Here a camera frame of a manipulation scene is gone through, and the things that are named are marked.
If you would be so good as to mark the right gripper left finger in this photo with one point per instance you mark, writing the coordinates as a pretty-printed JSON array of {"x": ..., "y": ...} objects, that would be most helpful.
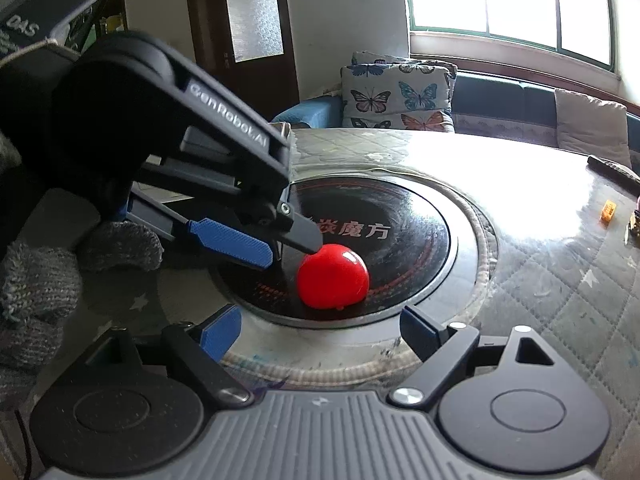
[{"x": 195, "y": 352}]

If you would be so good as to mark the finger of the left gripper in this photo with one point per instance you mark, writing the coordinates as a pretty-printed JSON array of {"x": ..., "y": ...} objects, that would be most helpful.
[
  {"x": 197, "y": 236},
  {"x": 300, "y": 232}
]

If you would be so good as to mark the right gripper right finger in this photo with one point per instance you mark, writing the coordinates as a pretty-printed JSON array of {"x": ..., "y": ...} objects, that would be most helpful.
[{"x": 444, "y": 351}]

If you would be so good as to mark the red plastic ball toy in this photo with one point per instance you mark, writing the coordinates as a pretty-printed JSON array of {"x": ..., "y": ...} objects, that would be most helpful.
[{"x": 333, "y": 278}]

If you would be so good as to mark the grey knit gloved hand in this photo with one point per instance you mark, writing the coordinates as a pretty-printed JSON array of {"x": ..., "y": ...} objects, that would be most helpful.
[{"x": 48, "y": 240}]

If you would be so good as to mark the black round induction cooktop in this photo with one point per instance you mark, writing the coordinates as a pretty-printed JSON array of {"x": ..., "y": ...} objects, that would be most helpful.
[{"x": 406, "y": 241}]

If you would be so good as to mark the white cardboard box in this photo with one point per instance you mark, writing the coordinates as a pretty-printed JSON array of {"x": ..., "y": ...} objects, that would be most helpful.
[{"x": 284, "y": 129}]

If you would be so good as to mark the wooden shelf cabinet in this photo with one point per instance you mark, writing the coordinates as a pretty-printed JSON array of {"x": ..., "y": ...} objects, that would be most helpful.
[{"x": 100, "y": 19}]

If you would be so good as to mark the butterfly print pillow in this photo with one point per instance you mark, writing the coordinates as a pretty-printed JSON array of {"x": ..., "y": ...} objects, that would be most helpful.
[{"x": 387, "y": 92}]

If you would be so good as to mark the dark wooden door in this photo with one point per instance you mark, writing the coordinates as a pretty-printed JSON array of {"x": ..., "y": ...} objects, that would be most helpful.
[{"x": 247, "y": 45}]

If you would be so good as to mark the small orange block toy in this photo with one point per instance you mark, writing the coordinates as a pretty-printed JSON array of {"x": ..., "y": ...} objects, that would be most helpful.
[{"x": 608, "y": 211}]

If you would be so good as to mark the blue sofa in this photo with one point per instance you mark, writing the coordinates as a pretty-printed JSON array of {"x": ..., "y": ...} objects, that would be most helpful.
[{"x": 482, "y": 105}]

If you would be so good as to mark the yellow black toy car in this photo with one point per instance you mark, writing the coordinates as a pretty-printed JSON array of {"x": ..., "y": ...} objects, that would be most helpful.
[{"x": 633, "y": 228}]

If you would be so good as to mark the black remote control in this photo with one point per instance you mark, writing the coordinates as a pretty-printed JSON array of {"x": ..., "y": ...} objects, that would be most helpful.
[{"x": 622, "y": 176}]

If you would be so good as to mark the grey folded cushion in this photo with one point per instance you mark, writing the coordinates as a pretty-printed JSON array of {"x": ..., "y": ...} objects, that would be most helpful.
[{"x": 591, "y": 126}]

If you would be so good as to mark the black DAS camera box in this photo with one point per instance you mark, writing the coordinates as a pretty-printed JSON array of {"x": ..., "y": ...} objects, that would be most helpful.
[{"x": 30, "y": 24}]

